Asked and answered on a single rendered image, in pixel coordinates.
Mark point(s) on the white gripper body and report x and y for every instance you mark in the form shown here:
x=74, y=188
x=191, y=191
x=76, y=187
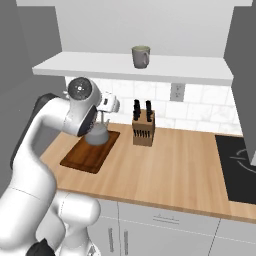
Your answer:
x=113, y=103

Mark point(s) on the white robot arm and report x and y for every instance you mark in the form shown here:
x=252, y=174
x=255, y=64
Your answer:
x=40, y=140

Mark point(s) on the grey kettle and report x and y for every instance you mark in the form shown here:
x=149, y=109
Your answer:
x=96, y=136

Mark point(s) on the grey mug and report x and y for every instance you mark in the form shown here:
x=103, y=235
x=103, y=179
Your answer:
x=140, y=57

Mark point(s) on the brown wooden tray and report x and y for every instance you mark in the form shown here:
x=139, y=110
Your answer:
x=85, y=157

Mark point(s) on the grey cabinet door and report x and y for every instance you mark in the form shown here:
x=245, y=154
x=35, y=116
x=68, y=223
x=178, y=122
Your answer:
x=243, y=66
x=23, y=40

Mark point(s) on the wooden knife block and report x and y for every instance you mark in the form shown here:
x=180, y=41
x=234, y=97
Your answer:
x=144, y=130

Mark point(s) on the narrow grey drawer front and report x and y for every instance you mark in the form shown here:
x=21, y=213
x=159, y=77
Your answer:
x=109, y=208

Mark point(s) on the wide grey drawer front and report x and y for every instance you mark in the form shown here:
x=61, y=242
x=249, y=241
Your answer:
x=186, y=216

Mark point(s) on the narrow grey cupboard door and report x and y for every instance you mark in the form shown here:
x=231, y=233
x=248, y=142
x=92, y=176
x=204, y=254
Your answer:
x=115, y=238

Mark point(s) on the black hob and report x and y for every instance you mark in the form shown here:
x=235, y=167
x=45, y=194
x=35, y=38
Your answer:
x=238, y=170

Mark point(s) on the wide grey cupboard door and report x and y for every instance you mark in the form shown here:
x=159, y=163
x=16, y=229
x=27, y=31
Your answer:
x=166, y=243

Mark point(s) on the white wall cabinet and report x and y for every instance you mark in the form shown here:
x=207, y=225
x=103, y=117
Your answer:
x=133, y=68

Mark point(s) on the grey wall outlet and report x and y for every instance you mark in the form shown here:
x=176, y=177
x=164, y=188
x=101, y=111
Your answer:
x=177, y=92

